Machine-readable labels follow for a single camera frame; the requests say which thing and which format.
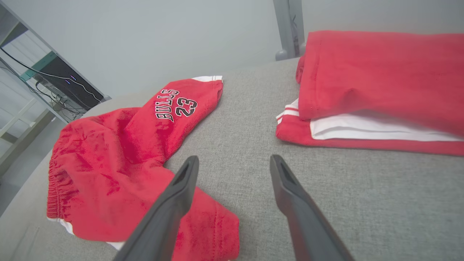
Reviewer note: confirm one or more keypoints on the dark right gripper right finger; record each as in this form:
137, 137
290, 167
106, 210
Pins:
304, 224

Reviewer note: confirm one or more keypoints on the grey metal frame leg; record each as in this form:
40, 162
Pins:
54, 47

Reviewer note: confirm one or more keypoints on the grey metal partition post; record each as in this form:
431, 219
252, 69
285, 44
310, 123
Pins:
286, 21

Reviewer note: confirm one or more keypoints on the white shelf rack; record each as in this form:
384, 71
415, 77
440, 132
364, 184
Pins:
18, 119

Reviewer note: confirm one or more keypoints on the black device with teal top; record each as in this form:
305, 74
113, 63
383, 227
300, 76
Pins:
69, 83

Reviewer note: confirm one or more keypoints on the red white basketball jersey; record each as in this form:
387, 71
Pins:
380, 79

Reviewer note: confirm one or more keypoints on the red white basketball shorts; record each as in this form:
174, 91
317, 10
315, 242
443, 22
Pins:
108, 163

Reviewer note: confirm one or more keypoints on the grey rounded post foot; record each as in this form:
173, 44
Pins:
302, 49
281, 55

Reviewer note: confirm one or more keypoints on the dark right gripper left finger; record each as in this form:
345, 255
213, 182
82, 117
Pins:
166, 217

